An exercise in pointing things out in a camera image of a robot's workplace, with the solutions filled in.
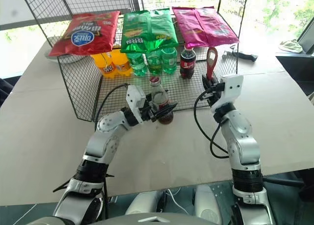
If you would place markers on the red chips bag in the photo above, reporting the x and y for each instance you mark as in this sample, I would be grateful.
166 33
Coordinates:
83 34

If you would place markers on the orange soda plastic bottle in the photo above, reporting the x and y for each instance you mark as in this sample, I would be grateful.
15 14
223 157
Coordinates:
105 66
122 65

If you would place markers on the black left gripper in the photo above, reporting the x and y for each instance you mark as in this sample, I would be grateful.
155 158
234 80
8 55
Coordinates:
148 113

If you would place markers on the green white helmet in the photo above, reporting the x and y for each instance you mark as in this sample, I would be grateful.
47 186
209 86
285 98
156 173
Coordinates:
290 46

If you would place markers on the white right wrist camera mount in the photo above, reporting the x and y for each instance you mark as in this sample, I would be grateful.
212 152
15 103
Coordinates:
231 87

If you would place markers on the green soda plastic bottle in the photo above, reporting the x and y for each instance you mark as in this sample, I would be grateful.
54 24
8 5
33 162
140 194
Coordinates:
138 64
154 63
169 60

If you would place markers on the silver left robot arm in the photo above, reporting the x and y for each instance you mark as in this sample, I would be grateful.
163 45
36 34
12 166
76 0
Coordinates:
108 126

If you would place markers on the black chair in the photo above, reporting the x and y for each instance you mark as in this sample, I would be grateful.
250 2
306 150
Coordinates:
5 91

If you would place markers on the glass cola bottle red cap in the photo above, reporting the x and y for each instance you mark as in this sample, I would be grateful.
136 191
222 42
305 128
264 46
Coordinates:
159 94

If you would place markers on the green chips bag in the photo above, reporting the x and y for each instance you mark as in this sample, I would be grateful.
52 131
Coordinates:
144 31

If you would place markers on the black rod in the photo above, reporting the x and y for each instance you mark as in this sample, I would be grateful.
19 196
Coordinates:
282 181

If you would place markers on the red bottle opener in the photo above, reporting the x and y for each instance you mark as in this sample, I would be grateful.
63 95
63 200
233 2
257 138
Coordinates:
211 65

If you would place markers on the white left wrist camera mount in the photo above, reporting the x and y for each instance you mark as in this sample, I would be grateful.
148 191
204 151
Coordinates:
133 97

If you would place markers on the silver robot torso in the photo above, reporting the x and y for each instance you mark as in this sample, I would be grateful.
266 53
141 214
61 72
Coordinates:
152 220

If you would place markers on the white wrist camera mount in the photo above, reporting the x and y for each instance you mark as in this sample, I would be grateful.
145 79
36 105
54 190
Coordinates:
231 87
133 97

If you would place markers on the black monitor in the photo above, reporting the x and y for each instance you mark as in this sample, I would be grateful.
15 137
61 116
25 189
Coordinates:
306 40

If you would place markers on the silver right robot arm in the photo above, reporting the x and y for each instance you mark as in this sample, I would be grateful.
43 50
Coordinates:
241 146

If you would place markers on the silver robot leg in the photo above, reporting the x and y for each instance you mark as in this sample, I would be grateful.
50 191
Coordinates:
144 201
206 203

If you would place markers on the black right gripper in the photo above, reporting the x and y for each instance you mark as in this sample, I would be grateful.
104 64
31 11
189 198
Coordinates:
214 92

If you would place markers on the magenta chips bag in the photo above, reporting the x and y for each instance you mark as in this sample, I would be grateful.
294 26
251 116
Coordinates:
203 26

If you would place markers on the plastic cola bottle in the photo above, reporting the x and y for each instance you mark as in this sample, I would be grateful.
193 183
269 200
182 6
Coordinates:
187 63

